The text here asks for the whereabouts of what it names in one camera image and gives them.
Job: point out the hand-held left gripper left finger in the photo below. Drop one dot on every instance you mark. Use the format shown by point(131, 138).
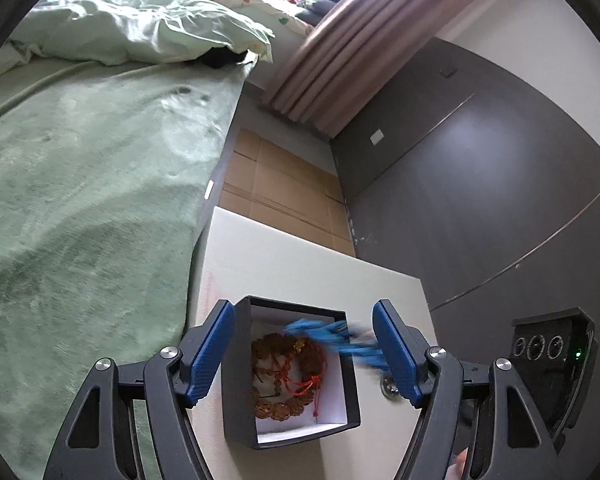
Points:
point(207, 360)

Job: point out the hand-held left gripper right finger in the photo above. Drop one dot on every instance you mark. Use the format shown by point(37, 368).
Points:
point(396, 360)

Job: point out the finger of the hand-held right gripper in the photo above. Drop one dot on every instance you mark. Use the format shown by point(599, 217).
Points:
point(362, 357)
point(317, 331)

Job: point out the black jewelry box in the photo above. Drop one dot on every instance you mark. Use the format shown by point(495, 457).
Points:
point(240, 410)

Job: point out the white side table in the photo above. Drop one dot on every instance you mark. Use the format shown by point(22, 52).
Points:
point(290, 265)

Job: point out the flat cardboard sheet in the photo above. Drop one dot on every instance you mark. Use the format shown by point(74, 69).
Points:
point(280, 195)

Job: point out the green fleece blanket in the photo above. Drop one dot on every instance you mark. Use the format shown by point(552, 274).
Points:
point(80, 200)

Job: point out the pink curtain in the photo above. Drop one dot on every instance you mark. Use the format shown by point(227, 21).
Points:
point(340, 60)

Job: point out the black cloth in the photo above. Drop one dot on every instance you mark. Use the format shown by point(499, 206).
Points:
point(224, 57)

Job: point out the dark blue cushion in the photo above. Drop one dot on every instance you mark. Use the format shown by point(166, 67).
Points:
point(320, 7)

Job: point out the light green duvet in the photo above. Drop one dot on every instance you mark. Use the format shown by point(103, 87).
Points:
point(130, 20)

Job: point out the white wall switch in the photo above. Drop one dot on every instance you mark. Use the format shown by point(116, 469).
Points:
point(377, 136)

